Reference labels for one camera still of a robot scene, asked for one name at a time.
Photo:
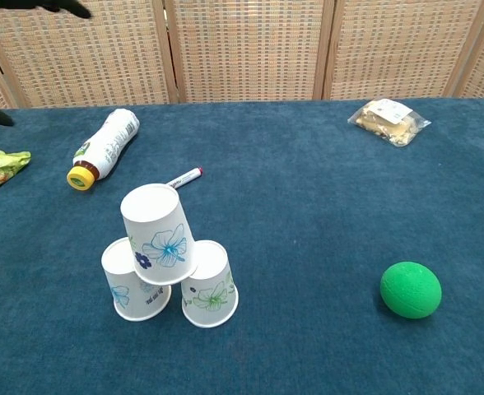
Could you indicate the white cup green flower print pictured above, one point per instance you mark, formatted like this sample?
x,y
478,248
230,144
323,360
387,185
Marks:
x,y
209,300

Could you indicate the green crumpled snack packet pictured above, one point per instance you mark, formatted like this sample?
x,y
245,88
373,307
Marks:
x,y
3,166

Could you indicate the blue felt table cover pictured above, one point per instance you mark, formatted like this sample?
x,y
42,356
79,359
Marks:
x,y
299,214

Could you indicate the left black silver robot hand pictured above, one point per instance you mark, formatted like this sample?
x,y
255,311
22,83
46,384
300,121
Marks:
x,y
61,5

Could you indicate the white cup pale flower text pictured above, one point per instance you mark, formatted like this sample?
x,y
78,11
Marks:
x,y
122,296

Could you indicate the clear bag of biscuits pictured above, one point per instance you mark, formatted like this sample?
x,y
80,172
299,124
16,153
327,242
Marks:
x,y
388,121

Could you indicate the green foam ball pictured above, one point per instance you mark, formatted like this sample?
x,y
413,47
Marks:
x,y
410,290

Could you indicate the white marker red cap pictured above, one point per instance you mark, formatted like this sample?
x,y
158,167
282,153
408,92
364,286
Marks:
x,y
186,176

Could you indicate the white bottle yellow cap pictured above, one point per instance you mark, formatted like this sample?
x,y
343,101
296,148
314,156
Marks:
x,y
110,140

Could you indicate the white cup blue flower print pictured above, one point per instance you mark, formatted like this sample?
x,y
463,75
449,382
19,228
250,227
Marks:
x,y
155,222

